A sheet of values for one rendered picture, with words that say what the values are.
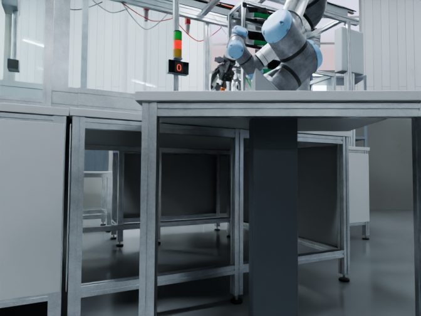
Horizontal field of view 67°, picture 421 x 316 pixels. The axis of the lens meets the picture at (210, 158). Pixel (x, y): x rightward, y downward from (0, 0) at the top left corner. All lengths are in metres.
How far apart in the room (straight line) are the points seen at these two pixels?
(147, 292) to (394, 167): 5.59
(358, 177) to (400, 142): 3.19
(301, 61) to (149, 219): 0.78
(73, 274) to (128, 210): 1.83
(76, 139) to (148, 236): 0.52
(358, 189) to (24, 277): 2.69
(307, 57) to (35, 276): 1.27
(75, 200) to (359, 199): 2.54
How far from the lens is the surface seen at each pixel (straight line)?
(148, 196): 0.97
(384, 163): 6.20
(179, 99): 0.95
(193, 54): 5.93
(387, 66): 6.51
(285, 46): 1.23
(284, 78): 1.22
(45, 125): 1.33
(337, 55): 3.36
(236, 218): 1.54
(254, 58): 1.60
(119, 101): 1.43
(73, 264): 1.36
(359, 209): 3.24
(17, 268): 1.37
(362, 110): 1.05
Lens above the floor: 0.62
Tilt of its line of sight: 2 degrees up
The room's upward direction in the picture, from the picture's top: straight up
